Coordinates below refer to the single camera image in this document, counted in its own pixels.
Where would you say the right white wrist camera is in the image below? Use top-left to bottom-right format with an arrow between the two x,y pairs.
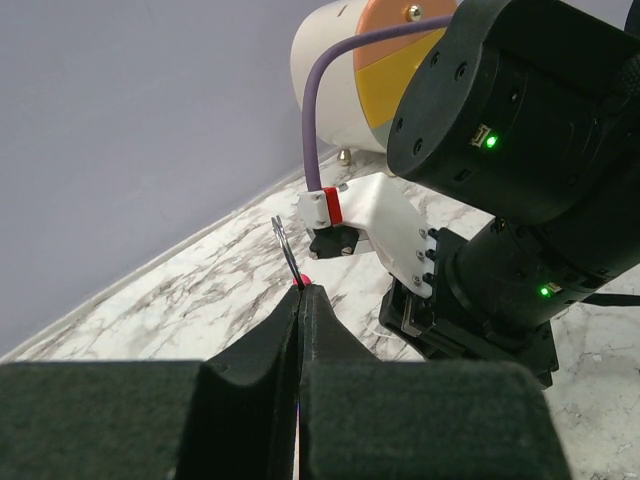
298,173 -> 436,299

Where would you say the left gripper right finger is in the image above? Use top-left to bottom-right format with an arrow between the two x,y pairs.
298,285 -> 570,479

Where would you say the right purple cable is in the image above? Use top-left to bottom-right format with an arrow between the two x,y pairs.
302,13 -> 454,194

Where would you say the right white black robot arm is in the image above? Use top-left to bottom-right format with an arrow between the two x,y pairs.
379,1 -> 639,387

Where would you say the beige cylinder striped key holder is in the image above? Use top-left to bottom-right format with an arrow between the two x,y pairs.
290,0 -> 458,153

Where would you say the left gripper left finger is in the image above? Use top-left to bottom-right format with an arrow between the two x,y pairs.
1,289 -> 302,479

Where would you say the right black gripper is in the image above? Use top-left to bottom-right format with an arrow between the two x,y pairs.
379,228 -> 559,389

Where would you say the pink tag metal keyring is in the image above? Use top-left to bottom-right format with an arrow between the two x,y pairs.
270,214 -> 314,480

